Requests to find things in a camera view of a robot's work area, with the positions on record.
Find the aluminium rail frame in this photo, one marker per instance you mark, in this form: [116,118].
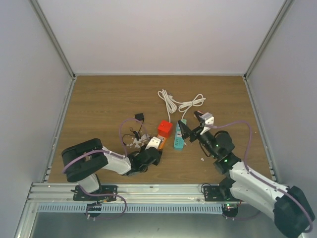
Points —
[148,211]

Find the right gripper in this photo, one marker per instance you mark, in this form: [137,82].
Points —
[194,133]

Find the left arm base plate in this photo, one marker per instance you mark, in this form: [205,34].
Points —
[104,194]

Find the black charger with cable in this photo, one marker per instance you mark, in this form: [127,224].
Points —
[133,132]

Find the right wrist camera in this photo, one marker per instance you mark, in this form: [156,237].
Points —
[207,122]

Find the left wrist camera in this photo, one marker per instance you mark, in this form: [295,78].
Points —
[154,142]

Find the red cube socket adapter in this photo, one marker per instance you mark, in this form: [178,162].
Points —
[165,128]

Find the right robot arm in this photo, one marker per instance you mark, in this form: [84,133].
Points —
[287,206]

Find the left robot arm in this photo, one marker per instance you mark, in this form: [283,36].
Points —
[82,161]

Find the teal power strip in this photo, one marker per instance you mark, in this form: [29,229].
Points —
[178,140]

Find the orange power strip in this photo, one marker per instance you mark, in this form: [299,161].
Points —
[162,141]

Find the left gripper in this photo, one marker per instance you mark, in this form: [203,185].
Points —
[157,161]

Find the white plastic shards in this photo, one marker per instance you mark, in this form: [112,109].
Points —
[133,142]

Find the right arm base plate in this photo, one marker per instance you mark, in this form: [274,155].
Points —
[217,193]

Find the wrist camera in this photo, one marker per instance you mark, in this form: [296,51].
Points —
[207,122]
[154,142]

